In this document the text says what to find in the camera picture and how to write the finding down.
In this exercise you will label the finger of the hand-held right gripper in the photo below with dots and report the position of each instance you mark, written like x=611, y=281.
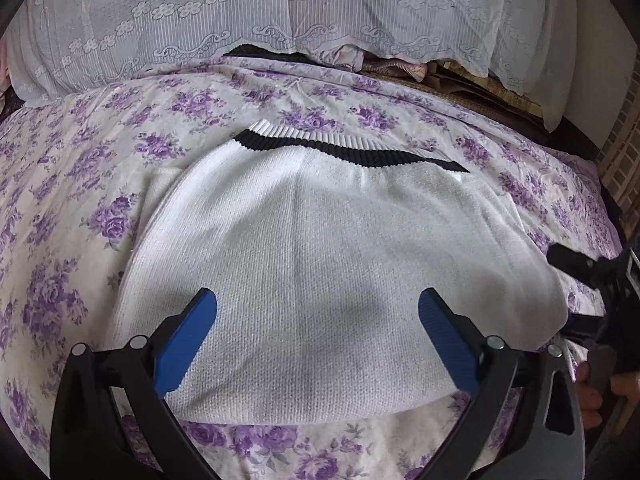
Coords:
x=575, y=264

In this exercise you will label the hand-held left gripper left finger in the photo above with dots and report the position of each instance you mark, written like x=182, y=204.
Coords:
x=185, y=342

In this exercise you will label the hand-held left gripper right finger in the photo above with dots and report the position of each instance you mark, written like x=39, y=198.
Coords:
x=445, y=340

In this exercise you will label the white knit sweater black stripes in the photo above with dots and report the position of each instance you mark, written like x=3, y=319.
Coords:
x=325, y=260

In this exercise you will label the person's right hand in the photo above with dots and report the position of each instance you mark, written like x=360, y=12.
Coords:
x=590, y=400

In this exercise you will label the purple floral bedsheet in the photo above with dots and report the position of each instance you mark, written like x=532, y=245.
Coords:
x=100, y=170

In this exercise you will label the brown woven mat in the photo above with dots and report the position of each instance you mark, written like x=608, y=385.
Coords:
x=480, y=87

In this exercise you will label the pink striped cloth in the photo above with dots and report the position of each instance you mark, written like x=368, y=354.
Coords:
x=385, y=66

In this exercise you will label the black cloth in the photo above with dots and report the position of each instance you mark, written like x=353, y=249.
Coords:
x=255, y=51

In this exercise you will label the white lace cover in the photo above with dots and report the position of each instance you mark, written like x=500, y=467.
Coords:
x=250, y=5

